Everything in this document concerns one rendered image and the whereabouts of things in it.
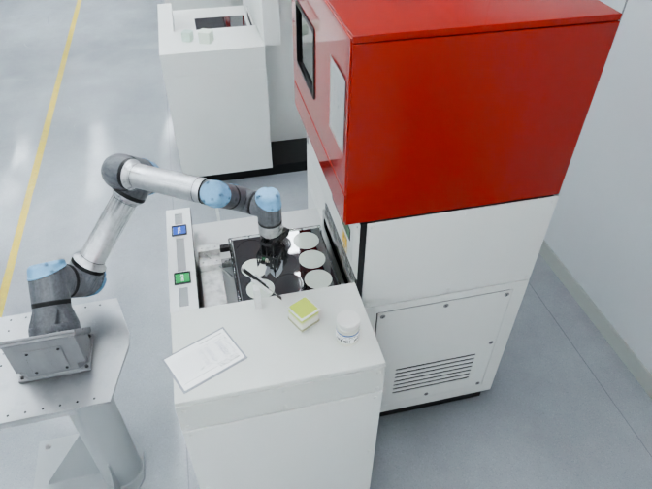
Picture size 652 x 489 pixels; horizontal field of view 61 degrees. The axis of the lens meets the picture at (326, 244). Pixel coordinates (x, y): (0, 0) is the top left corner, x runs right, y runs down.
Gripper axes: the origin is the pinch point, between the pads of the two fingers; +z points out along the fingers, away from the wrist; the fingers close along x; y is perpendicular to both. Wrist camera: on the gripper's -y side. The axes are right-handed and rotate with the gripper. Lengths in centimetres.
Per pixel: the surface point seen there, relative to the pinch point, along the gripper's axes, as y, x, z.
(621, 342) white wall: -85, 151, 90
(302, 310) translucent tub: 17.6, 14.8, -4.1
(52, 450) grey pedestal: 40, -95, 98
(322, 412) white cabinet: 34.2, 26.1, 22.8
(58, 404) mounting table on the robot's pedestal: 56, -52, 17
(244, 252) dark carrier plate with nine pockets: -15.6, -18.4, 9.3
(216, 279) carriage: -1.0, -23.8, 11.2
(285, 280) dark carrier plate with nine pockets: -5.6, 1.2, 9.3
